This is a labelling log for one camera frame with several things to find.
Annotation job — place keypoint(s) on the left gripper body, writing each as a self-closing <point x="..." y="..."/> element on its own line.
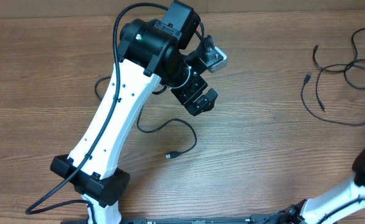
<point x="187" y="93"/>

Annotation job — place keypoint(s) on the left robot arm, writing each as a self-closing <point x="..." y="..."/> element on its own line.
<point x="172" y="52"/>

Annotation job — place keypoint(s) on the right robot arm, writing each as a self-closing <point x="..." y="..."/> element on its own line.
<point x="341" y="201"/>

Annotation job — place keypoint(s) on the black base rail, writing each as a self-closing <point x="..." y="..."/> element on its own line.
<point x="253" y="219"/>

